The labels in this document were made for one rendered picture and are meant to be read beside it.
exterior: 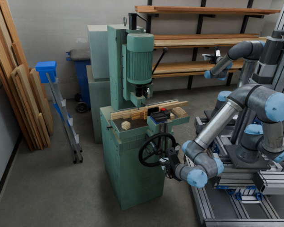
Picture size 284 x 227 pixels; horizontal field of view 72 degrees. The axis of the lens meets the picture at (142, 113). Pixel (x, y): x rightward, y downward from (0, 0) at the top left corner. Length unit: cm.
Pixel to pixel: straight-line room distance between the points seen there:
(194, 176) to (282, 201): 145
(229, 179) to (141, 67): 97
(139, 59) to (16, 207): 176
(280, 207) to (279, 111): 134
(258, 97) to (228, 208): 120
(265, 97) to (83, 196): 180
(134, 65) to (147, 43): 16
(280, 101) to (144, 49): 78
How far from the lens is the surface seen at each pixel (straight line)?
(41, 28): 365
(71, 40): 363
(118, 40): 150
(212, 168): 97
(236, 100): 103
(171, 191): 220
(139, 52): 129
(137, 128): 142
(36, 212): 222
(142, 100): 146
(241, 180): 159
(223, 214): 193
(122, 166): 161
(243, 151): 144
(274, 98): 98
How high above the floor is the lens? 172
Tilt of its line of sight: 31 degrees down
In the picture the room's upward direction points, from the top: 2 degrees clockwise
